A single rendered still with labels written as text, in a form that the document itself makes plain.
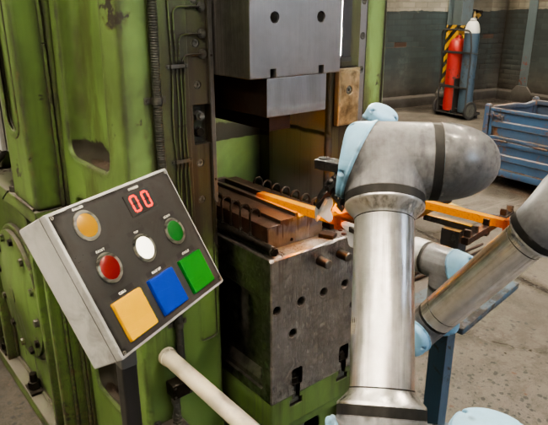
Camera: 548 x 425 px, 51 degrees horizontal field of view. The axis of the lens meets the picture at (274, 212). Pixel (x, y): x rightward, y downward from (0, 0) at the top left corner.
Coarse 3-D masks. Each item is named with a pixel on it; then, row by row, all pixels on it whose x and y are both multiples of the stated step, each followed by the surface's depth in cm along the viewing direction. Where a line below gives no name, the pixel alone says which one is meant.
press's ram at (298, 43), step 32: (224, 0) 138; (256, 0) 132; (288, 0) 138; (320, 0) 144; (224, 32) 141; (256, 32) 135; (288, 32) 140; (320, 32) 147; (224, 64) 144; (256, 64) 137; (288, 64) 143; (320, 64) 150
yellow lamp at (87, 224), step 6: (78, 216) 102; (84, 216) 103; (90, 216) 104; (78, 222) 102; (84, 222) 103; (90, 222) 104; (96, 222) 105; (78, 228) 101; (84, 228) 102; (90, 228) 103; (96, 228) 104; (84, 234) 102; (90, 234) 103
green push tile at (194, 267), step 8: (192, 256) 121; (200, 256) 123; (184, 264) 118; (192, 264) 121; (200, 264) 122; (184, 272) 118; (192, 272) 120; (200, 272) 121; (208, 272) 124; (192, 280) 119; (200, 280) 121; (208, 280) 123; (192, 288) 118; (200, 288) 120
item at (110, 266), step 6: (102, 258) 103; (108, 258) 104; (114, 258) 105; (102, 264) 102; (108, 264) 103; (114, 264) 104; (102, 270) 102; (108, 270) 103; (114, 270) 104; (120, 270) 105; (108, 276) 103; (114, 276) 104
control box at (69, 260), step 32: (128, 192) 114; (160, 192) 122; (32, 224) 99; (64, 224) 99; (128, 224) 111; (160, 224) 118; (192, 224) 126; (64, 256) 98; (96, 256) 102; (128, 256) 108; (160, 256) 115; (64, 288) 100; (96, 288) 100; (128, 288) 106; (96, 320) 99; (160, 320) 109; (96, 352) 102; (128, 352) 101
